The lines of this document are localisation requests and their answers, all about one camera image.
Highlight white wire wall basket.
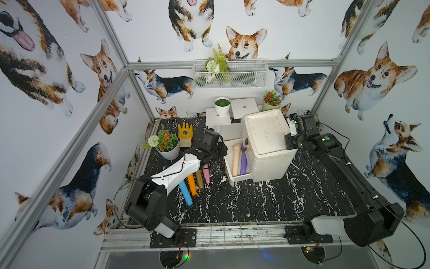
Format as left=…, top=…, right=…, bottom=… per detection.
left=193, top=59, right=268, bottom=89

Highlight gold brown microphone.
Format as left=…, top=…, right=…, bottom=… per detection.
left=196, top=170, right=205, bottom=191

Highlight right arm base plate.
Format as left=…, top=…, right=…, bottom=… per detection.
left=284, top=224, right=334, bottom=245

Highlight white stepped display stand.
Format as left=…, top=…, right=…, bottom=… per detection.
left=206, top=98, right=259, bottom=141

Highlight beige cream microphone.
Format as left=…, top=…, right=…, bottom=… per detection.
left=231, top=143, right=241, bottom=177

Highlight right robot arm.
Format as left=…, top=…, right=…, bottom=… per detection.
left=284, top=113, right=404, bottom=247

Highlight blue microphone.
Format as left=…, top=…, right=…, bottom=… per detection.
left=179, top=180, right=193, bottom=207

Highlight white drawer cabinet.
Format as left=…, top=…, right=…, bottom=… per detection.
left=242, top=109, right=297, bottom=182

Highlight orange microphone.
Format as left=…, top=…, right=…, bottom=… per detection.
left=187, top=174, right=197, bottom=196

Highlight green fern white flowers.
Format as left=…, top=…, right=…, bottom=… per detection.
left=204, top=44, right=229, bottom=84

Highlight purple microphone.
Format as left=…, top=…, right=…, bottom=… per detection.
left=240, top=145, right=247, bottom=176

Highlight red flower pot plant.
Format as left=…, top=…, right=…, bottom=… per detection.
left=262, top=90, right=282, bottom=111

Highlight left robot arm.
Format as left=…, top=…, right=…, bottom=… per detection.
left=124, top=128, right=227, bottom=238

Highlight white bottom drawer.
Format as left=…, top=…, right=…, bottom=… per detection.
left=224, top=139, right=252, bottom=187

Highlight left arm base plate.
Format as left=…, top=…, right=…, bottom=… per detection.
left=150, top=228, right=197, bottom=249

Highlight orange flower white pot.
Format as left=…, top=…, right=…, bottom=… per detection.
left=141, top=125, right=180, bottom=160

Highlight white cup green top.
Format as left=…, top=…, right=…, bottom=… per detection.
left=214, top=97, right=231, bottom=117

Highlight pink microphone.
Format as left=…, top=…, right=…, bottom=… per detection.
left=203, top=164, right=210, bottom=184

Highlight yellow work glove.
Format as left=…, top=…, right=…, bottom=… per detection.
left=178, top=122, right=193, bottom=148

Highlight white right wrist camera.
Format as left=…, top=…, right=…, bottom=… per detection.
left=287, top=119, right=299, bottom=136

